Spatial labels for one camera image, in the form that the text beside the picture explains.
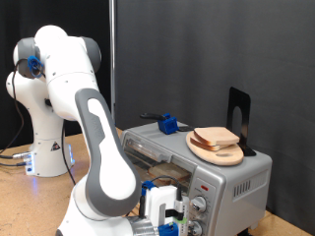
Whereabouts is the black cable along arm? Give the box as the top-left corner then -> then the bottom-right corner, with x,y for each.
0,58 -> 185,220

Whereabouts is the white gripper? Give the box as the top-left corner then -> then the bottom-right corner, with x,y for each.
144,185 -> 181,228

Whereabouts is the white bread slice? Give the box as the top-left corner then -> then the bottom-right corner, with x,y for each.
193,126 -> 241,148
189,137 -> 232,152
147,162 -> 192,187

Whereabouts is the oval wooden cutting board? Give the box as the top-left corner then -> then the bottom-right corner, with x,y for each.
185,131 -> 245,167

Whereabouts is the vertical metal pole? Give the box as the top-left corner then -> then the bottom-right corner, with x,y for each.
108,0 -> 118,123

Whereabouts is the metal spatula with blue block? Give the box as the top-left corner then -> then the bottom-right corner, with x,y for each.
139,112 -> 195,136

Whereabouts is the silver oven knob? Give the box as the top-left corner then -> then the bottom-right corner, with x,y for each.
189,195 -> 209,214
187,219 -> 205,236

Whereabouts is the silver toaster oven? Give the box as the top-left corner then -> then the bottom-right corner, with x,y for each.
119,118 -> 274,236

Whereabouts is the white wrist camera blue mount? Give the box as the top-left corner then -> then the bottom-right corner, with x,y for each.
157,186 -> 191,236

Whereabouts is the black backdrop curtain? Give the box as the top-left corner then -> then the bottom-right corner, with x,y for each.
0,0 -> 114,150

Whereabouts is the blue cable clip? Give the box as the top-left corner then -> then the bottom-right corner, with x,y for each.
27,54 -> 45,80
141,179 -> 158,198

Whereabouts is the dark grey backdrop curtain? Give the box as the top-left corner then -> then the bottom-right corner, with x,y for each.
115,0 -> 315,235

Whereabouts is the black metal bookend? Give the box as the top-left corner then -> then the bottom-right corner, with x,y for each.
225,87 -> 258,157

